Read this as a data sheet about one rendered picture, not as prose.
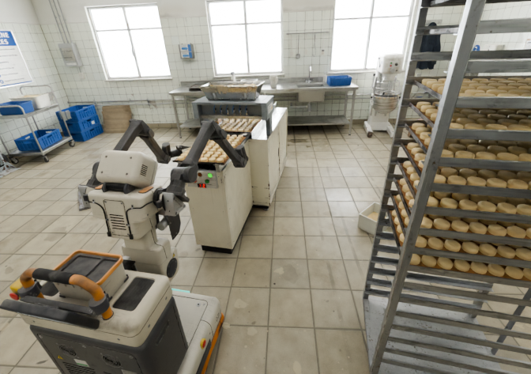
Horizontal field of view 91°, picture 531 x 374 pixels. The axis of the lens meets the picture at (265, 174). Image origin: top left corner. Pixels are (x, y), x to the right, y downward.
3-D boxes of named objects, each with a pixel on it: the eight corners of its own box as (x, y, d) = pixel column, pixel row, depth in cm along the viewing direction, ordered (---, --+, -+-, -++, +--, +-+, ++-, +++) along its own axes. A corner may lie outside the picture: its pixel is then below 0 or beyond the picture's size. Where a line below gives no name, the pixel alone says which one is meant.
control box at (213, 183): (190, 184, 203) (186, 168, 197) (218, 187, 198) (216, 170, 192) (187, 187, 200) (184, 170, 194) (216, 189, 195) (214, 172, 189)
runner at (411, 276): (369, 273, 157) (370, 270, 156) (368, 270, 160) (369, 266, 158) (494, 292, 143) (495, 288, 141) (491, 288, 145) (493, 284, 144)
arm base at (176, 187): (156, 194, 117) (181, 195, 115) (162, 177, 121) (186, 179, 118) (166, 200, 125) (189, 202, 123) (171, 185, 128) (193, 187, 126)
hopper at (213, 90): (212, 96, 271) (210, 81, 264) (265, 96, 259) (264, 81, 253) (200, 101, 246) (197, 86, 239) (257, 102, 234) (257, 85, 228)
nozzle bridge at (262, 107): (210, 126, 290) (205, 95, 274) (274, 128, 275) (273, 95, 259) (197, 137, 261) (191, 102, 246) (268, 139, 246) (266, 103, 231)
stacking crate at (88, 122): (83, 123, 571) (80, 114, 562) (100, 123, 568) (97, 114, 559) (62, 132, 518) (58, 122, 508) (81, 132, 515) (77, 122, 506)
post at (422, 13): (362, 301, 173) (423, -13, 95) (362, 297, 175) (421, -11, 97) (367, 302, 172) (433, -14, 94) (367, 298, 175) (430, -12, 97)
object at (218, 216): (224, 208, 297) (214, 131, 256) (254, 210, 290) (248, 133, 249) (197, 251, 236) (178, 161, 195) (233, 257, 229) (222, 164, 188)
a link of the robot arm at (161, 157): (130, 131, 162) (148, 134, 161) (134, 124, 165) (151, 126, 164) (156, 164, 201) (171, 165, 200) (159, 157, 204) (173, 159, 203)
